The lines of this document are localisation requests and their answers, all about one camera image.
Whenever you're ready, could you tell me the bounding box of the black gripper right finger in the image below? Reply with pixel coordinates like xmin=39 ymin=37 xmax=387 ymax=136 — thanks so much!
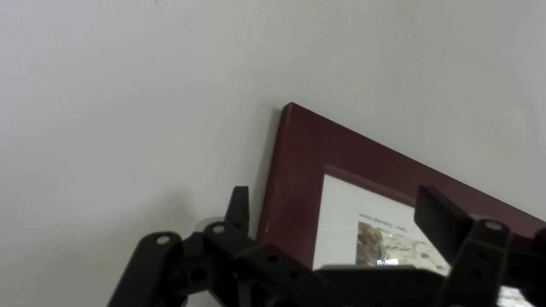
xmin=413 ymin=185 xmax=546 ymax=307

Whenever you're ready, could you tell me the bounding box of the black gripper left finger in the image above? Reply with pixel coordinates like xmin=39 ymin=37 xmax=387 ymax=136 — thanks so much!
xmin=107 ymin=185 xmax=319 ymax=307

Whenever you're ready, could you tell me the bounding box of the red framed picture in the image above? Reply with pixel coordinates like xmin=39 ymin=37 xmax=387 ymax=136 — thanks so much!
xmin=254 ymin=100 xmax=546 ymax=307

